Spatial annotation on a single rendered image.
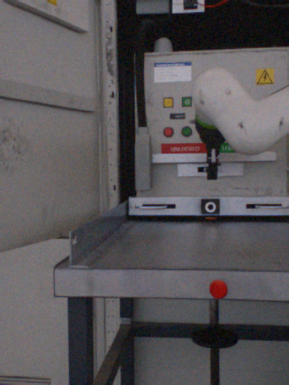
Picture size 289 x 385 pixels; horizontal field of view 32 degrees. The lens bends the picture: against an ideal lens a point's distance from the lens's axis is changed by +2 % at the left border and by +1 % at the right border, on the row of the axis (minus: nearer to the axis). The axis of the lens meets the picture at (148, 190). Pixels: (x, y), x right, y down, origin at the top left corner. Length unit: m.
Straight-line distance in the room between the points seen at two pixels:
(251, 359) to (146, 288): 0.83
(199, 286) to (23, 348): 0.96
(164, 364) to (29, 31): 1.09
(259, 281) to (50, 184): 0.68
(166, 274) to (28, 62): 0.69
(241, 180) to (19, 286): 0.81
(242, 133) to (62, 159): 0.58
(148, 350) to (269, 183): 0.67
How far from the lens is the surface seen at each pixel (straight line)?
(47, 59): 1.43
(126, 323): 1.64
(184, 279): 0.94
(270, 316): 1.68
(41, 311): 1.73
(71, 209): 1.49
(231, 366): 1.73
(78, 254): 1.02
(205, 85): 1.13
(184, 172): 1.64
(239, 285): 0.94
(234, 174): 1.64
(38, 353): 1.78
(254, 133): 1.07
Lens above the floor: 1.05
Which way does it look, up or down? 4 degrees down
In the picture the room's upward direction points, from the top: 1 degrees counter-clockwise
